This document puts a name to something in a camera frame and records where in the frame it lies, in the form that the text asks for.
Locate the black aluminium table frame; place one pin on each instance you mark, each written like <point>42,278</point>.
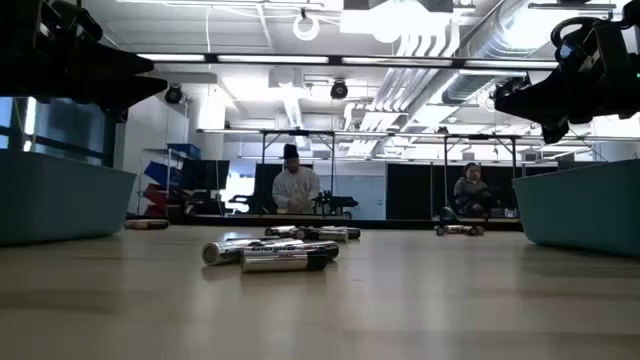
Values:
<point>400,223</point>

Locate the long ceiling light strip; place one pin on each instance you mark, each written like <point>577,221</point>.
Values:
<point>275,59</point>

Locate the black computer monitor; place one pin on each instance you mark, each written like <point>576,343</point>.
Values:
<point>205,174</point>

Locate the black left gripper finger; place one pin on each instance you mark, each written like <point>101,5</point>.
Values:
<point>125,62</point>
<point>135,92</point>

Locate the black background rig frame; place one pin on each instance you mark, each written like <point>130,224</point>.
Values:
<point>300,133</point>
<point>480,136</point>

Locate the person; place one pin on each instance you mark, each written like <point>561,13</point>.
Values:
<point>470,192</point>
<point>295,187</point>

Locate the silver black Energizer battery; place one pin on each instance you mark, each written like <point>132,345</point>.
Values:
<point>147,224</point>
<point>322,235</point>
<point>250,238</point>
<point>322,248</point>
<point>220,252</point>
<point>280,261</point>
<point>275,244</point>
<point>280,231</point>

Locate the background black robot arm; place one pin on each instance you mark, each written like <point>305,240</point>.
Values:
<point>340,202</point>

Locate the silver ventilation duct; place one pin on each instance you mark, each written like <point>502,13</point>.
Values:
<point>500,35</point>

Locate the teal plastic bin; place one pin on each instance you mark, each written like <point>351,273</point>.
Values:
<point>60,200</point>
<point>580,210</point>

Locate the black ceiling speaker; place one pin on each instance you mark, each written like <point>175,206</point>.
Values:
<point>339,90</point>
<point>173,94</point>

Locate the blue storage bin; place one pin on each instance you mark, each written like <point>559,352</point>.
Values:
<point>184,150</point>

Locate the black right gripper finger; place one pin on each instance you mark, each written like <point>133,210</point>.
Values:
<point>555,131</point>
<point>530,105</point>

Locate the black ceiling spotlight cluster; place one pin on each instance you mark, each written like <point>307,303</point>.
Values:
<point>510,84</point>

